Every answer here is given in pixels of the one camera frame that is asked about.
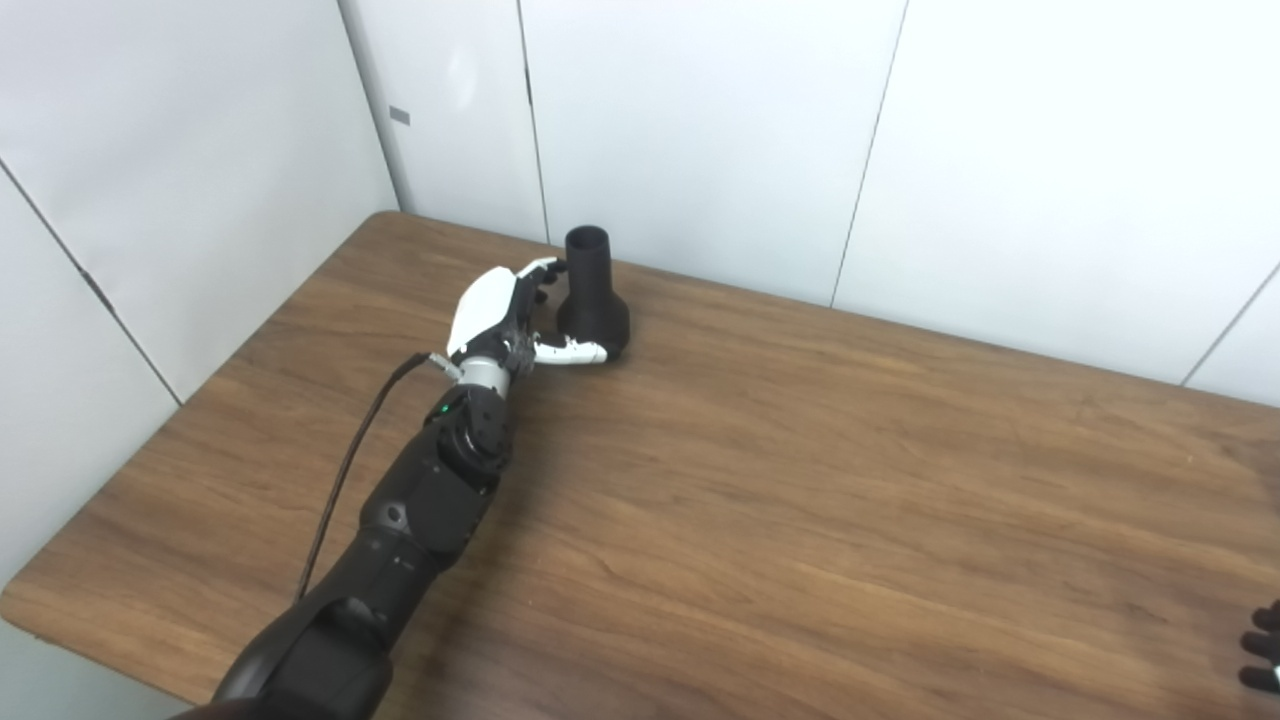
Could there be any black flared nozzle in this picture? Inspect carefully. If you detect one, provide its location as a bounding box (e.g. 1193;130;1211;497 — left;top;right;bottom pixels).
556;226;631;363

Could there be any grey wall corner post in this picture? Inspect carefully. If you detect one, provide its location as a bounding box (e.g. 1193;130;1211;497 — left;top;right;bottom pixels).
338;0;416;213

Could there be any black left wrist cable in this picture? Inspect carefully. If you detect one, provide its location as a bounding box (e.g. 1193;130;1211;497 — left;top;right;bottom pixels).
296;352;433;602

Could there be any white and black left hand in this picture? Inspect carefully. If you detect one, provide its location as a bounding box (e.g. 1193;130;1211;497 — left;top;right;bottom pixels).
445;257;609;386

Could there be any white and black right hand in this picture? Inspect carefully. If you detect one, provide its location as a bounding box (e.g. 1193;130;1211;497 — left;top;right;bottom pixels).
1240;600;1280;696

